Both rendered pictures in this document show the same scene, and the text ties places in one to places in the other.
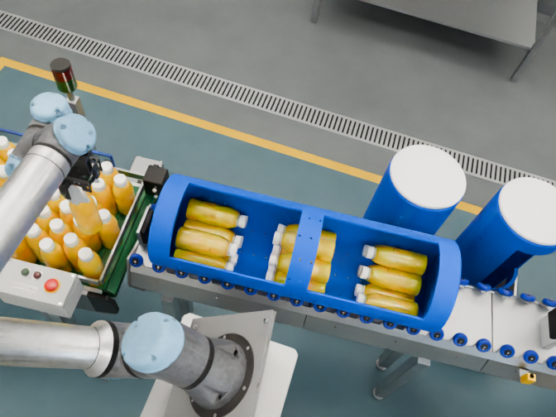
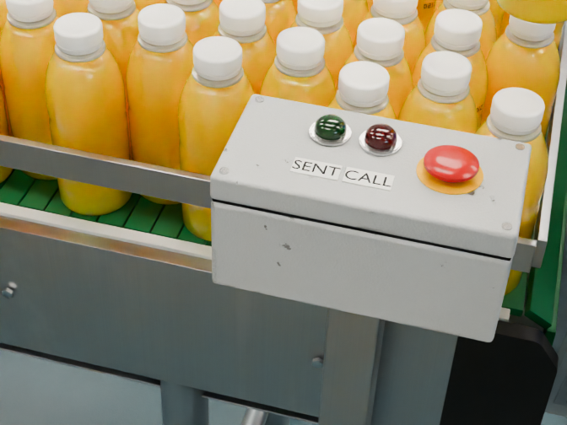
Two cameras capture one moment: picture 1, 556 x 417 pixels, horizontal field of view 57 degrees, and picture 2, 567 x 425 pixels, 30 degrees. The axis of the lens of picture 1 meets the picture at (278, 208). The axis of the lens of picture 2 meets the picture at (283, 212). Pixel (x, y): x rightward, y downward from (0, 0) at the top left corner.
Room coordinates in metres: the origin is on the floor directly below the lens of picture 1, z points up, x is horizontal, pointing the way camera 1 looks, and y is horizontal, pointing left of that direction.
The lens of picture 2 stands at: (-0.10, 0.57, 1.54)
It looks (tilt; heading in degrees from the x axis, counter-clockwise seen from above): 41 degrees down; 11
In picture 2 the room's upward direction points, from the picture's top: 2 degrees clockwise
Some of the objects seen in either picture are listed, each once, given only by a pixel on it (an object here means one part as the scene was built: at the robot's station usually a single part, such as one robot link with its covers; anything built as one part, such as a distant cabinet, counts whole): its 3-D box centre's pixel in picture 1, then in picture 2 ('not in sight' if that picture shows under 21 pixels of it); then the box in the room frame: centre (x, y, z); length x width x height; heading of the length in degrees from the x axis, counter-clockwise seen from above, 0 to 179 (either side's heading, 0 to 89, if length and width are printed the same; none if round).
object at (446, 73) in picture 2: (70, 239); (445, 72); (0.62, 0.58, 1.07); 0.04 x 0.04 x 0.02
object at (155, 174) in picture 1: (155, 183); not in sight; (0.94, 0.44, 0.95); 0.10 x 0.07 x 0.10; 178
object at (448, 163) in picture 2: (51, 285); (450, 165); (0.46, 0.57, 1.11); 0.04 x 0.04 x 0.01
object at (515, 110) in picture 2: (85, 254); (516, 110); (0.58, 0.53, 1.07); 0.04 x 0.04 x 0.02
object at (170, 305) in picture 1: (174, 322); not in sight; (0.67, 0.34, 0.31); 0.06 x 0.06 x 0.63; 88
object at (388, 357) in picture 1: (401, 346); not in sight; (0.77, -0.65, 0.31); 0.06 x 0.06 x 0.63; 88
